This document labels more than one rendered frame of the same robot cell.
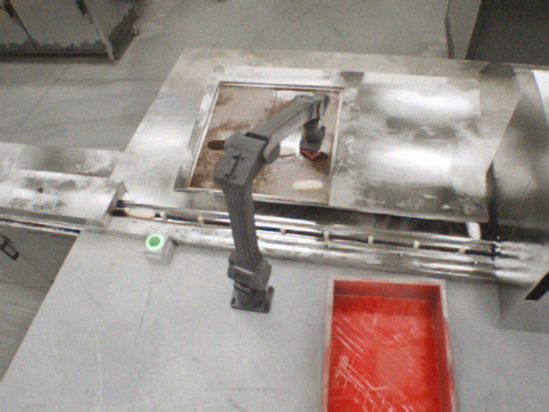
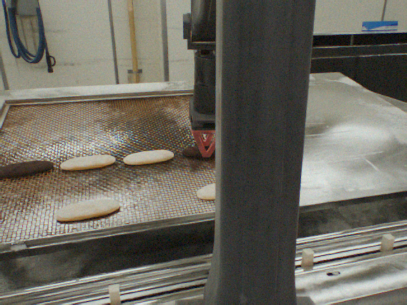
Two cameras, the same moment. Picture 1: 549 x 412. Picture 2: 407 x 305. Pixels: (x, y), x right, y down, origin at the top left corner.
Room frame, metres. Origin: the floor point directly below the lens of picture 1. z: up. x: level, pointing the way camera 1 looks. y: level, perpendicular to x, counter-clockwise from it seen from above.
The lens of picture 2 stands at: (0.44, 0.22, 1.21)
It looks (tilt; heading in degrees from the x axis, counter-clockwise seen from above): 23 degrees down; 327
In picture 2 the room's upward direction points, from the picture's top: straight up
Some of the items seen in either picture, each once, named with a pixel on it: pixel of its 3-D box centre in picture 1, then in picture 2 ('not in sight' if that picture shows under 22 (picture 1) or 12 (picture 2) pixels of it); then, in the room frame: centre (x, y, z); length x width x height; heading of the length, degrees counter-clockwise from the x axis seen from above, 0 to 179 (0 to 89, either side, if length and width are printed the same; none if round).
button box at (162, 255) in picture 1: (160, 250); not in sight; (0.75, 0.40, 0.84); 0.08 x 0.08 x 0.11; 72
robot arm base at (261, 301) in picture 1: (250, 292); not in sight; (0.55, 0.11, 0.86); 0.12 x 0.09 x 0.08; 72
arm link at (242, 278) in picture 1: (248, 273); not in sight; (0.57, 0.10, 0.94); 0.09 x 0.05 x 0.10; 149
